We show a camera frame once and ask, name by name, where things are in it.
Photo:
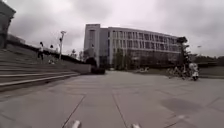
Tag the robot's own part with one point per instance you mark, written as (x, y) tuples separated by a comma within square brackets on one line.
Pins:
[(135, 126), (76, 124)]

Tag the parked bicycles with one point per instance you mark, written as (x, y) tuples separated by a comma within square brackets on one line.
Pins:
[(176, 71)]

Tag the low grey wall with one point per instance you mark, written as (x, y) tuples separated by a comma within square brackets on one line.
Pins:
[(81, 67)]

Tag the person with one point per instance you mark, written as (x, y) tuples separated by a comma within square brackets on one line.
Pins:
[(40, 51)]

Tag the grey lamp post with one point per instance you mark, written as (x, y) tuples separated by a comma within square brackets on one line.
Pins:
[(61, 43)]

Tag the grey stone stairway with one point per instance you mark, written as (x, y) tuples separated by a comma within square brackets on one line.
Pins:
[(20, 68)]

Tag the long low wall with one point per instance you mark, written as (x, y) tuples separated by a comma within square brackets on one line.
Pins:
[(210, 71)]

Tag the dark bush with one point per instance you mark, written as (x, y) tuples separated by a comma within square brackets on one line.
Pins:
[(97, 70)]

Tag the distant dark trees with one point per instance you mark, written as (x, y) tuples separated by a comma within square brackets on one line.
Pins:
[(206, 60)]

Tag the grey paved plaza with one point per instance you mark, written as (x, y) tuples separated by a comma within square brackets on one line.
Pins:
[(113, 95)]

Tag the dark building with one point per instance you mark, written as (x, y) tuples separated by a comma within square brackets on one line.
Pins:
[(5, 20)]

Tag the large grey building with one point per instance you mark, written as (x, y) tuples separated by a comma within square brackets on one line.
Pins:
[(136, 45)]

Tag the row of trees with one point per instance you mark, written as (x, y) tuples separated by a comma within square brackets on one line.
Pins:
[(120, 61)]

